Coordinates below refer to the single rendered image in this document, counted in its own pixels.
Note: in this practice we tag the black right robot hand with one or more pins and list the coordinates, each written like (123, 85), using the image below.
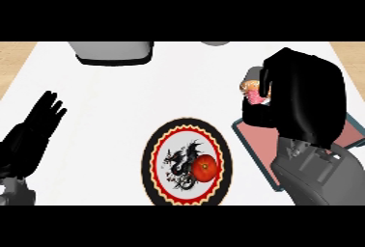
(303, 96)

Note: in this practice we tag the grey round object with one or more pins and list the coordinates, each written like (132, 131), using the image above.
(215, 43)

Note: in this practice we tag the pink teal-edged placemat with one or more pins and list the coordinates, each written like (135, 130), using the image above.
(259, 144)

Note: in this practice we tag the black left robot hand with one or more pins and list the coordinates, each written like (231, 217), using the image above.
(30, 135)

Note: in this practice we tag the grey box-shaped appliance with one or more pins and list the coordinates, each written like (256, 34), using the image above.
(113, 53)

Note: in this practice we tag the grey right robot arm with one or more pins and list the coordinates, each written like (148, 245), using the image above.
(318, 177)

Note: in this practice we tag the round dragon-print plate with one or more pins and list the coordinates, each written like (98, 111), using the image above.
(187, 162)

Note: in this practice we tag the red tomato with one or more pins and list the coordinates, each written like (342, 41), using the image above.
(204, 168)

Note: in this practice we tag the grey plate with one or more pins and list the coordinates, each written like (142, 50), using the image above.
(253, 74)

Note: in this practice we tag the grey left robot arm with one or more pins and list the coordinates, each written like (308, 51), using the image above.
(17, 191)

